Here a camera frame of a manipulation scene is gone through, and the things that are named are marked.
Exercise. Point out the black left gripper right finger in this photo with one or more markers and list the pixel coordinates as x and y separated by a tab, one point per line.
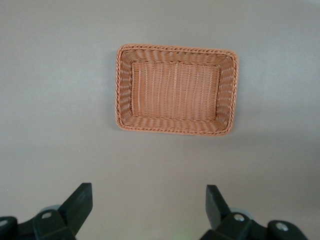
217	212

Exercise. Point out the brown wicker basket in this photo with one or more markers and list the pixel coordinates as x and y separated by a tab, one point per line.
175	95

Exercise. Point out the brown table cloth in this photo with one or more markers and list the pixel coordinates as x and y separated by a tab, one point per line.
50	100

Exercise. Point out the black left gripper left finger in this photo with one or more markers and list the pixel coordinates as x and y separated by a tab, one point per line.
75	210

